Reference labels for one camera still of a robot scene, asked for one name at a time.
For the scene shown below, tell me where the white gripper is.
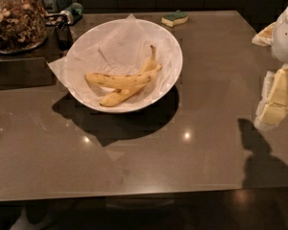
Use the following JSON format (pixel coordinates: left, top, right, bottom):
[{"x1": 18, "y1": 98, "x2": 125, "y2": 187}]
[{"x1": 252, "y1": 7, "x2": 288, "y2": 131}]

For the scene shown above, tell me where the yellow banana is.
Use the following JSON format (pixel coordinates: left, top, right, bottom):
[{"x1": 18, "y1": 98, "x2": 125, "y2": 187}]
[
  {"x1": 100, "y1": 45, "x2": 157, "y2": 107},
  {"x1": 84, "y1": 64, "x2": 162, "y2": 89}
]

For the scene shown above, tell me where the white bowl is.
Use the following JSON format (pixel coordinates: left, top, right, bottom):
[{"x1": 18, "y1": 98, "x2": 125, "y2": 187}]
[{"x1": 65, "y1": 18, "x2": 184, "y2": 114}]

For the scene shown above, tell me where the yellow green sponge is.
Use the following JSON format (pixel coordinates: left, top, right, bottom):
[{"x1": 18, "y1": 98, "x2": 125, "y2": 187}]
[{"x1": 161, "y1": 10, "x2": 188, "y2": 28}]

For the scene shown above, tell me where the white paper liner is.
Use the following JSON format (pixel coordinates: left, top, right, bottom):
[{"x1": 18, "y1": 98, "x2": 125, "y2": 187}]
[{"x1": 47, "y1": 13, "x2": 182, "y2": 111}]

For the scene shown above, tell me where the dark bottle with green cap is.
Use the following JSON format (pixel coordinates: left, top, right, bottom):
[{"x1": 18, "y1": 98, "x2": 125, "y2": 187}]
[{"x1": 46, "y1": 3, "x2": 84, "y2": 50}]

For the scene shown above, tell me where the glass jar of nuts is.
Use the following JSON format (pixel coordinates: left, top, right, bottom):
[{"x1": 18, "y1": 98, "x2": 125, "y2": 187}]
[{"x1": 0, "y1": 0, "x2": 47, "y2": 54}]

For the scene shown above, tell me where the dark tray block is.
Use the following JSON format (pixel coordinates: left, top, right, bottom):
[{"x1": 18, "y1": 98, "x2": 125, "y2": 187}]
[{"x1": 0, "y1": 57, "x2": 56, "y2": 90}]

